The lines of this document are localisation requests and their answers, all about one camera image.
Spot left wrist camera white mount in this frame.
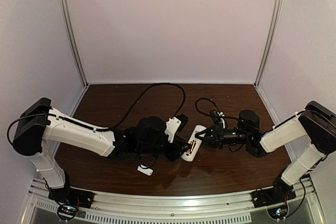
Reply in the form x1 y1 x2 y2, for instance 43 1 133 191
164 113 188 143

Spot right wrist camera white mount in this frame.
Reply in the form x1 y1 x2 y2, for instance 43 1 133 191
209 110 227 129

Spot circuit board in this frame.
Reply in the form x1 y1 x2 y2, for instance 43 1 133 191
267 204 289 221
56 204 79 221

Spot left circuit board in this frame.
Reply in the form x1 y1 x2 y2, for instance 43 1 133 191
56 204 79 221

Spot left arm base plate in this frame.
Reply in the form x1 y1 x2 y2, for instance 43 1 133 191
48 187 95 209

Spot left aluminium corner post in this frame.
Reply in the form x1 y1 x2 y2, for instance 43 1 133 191
60 0 89 88

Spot orange battery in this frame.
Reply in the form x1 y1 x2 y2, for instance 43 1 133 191
186 145 193 154

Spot left black cable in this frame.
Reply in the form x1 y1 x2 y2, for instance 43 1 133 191
7 82 186 151

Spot right aluminium corner post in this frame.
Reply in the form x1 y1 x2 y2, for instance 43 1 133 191
254 0 284 88

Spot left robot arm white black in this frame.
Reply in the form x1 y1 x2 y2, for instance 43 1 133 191
8 98 191 198

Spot white remote control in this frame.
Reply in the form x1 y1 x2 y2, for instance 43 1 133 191
181 125 206 162

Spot right circuit board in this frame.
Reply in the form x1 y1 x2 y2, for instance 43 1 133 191
267 204 289 221

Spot aluminium corner post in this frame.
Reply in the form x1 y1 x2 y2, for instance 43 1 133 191
254 0 284 88
60 0 89 88

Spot white battery cover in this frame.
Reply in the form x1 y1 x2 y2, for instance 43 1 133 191
137 164 153 176

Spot front aluminium rail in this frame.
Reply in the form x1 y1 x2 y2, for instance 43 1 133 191
27 179 317 223

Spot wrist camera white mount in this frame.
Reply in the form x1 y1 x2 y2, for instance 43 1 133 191
209 110 227 129
164 113 188 143

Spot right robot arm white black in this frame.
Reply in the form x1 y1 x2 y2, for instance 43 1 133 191
194 101 335 200

